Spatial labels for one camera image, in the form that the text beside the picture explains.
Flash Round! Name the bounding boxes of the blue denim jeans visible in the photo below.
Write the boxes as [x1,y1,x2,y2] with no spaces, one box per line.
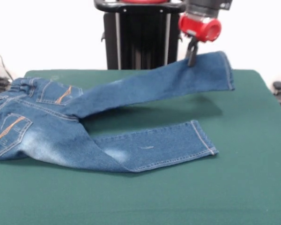
[0,51,236,173]

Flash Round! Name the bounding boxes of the dark green table cloth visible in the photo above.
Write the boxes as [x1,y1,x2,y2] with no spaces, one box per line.
[0,68,281,225]

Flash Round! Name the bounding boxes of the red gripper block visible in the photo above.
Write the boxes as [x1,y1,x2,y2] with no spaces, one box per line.
[178,13,222,67]

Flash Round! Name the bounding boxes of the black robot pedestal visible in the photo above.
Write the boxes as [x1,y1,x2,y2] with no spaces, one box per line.
[93,0,193,70]

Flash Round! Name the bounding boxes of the thin grey cable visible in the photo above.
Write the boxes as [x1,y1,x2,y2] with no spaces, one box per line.
[0,43,16,85]

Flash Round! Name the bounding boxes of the black cable bundle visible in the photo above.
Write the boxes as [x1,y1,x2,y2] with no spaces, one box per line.
[0,77,15,99]

